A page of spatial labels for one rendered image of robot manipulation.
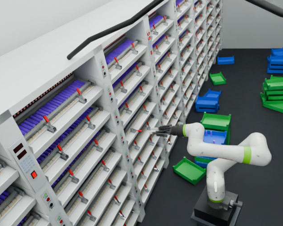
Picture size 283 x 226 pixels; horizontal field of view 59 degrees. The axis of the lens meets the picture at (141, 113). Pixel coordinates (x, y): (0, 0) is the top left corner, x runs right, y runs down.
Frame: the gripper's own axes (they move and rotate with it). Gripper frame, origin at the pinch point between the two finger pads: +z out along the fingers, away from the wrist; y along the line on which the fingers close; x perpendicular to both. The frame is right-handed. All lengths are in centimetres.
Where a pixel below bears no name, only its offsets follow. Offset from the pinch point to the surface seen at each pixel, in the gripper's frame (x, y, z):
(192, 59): -18, 184, 23
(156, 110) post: -10.3, 44.8, 19.0
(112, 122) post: 27.3, -25.3, 11.6
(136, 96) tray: 20.3, 20.7, 17.6
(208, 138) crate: -65, 70, -15
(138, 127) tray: -1.1, 6.3, 17.6
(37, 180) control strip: 42, -91, 8
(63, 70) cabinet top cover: 78, -51, 2
